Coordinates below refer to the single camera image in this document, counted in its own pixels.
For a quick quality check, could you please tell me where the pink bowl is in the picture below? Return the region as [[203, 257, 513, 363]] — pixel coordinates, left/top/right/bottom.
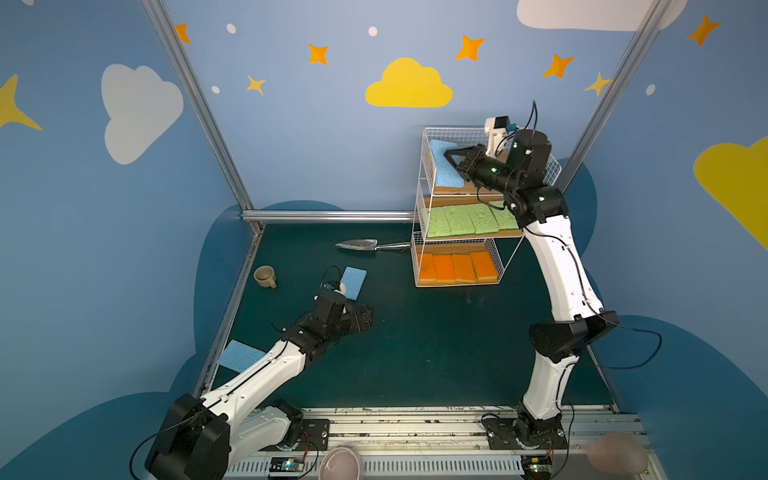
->
[[318, 447, 365, 480]]

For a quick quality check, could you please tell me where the white wire wooden shelf rack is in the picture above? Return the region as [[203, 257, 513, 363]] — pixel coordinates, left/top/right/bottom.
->
[[411, 125, 580, 288]]

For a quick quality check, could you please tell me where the left green circuit board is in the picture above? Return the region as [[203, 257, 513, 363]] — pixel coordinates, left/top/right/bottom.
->
[[267, 457, 306, 479]]

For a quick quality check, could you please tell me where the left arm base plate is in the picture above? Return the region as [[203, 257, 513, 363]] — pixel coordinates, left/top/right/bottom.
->
[[263, 418, 330, 452]]

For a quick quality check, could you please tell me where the right green circuit board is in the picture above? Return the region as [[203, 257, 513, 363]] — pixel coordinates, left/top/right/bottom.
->
[[521, 456, 553, 480]]

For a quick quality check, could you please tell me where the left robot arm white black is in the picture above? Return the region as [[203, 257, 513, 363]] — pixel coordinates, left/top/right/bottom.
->
[[144, 291, 374, 479]]

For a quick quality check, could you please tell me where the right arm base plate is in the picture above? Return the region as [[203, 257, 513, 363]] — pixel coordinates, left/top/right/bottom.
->
[[480, 414, 569, 450]]

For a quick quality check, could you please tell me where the silver metal scoop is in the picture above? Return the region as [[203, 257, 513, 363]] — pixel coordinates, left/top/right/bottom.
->
[[335, 239, 411, 252]]

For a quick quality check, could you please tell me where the blue sponge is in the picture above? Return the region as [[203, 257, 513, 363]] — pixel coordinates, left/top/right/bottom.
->
[[218, 340, 265, 373], [429, 139, 465, 188], [340, 267, 367, 301]]

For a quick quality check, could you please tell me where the green sponge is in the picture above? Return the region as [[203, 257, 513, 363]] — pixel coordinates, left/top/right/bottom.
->
[[466, 203, 499, 235], [444, 205, 475, 236], [427, 207, 452, 238], [490, 202, 519, 231]]

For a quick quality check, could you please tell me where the beige ceramic mug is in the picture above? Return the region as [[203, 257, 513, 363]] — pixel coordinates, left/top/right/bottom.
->
[[253, 265, 277, 289]]

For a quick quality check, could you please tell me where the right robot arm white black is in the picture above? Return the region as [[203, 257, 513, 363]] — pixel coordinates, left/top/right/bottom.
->
[[444, 129, 619, 445]]

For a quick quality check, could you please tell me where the green circuit board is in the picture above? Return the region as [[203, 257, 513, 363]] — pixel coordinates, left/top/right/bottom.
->
[[267, 457, 306, 479], [521, 456, 553, 480]]

